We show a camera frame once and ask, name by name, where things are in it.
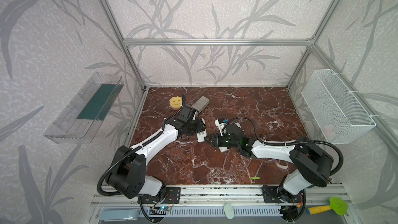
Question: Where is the yellow smiley sponge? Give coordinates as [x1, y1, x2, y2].
[170, 96, 183, 110]

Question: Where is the grey stone block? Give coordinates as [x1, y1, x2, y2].
[192, 96, 209, 113]

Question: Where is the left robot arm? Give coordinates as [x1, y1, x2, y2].
[96, 105, 206, 201]

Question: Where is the clear plastic wall shelf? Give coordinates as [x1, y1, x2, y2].
[44, 72, 124, 144]

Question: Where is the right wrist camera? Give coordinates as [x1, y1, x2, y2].
[215, 118, 228, 136]

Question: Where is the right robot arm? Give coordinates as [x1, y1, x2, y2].
[203, 123, 344, 198]

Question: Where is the white remote with display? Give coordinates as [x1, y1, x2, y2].
[197, 118, 207, 143]

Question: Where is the white remote with batteries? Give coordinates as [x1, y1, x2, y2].
[219, 147, 229, 152]

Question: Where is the pale green oval knob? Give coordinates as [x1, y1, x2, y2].
[223, 203, 235, 219]

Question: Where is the green yellow toy hammer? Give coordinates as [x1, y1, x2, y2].
[307, 197, 348, 216]

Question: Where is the white wire mesh basket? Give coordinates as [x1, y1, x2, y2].
[302, 69, 377, 144]

